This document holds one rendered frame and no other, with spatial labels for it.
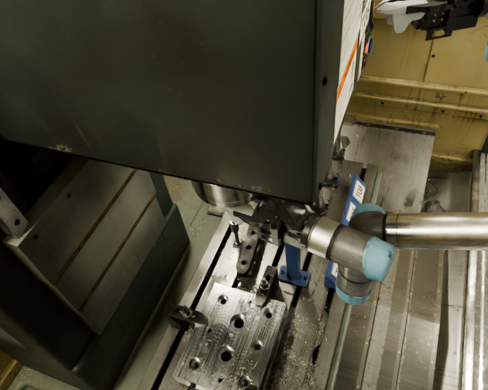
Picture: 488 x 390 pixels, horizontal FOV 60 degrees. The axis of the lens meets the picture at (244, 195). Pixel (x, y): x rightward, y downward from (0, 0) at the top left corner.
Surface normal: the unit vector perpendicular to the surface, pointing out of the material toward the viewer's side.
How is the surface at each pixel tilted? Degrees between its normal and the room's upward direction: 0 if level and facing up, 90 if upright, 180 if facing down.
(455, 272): 17
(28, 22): 90
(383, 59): 90
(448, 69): 90
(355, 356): 7
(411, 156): 24
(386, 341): 7
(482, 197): 0
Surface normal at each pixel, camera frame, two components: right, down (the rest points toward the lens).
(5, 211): 0.93, 0.20
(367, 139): -0.24, -0.30
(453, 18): 0.16, 0.73
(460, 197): -0.38, -0.68
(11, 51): -0.35, 0.73
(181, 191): -0.11, -0.65
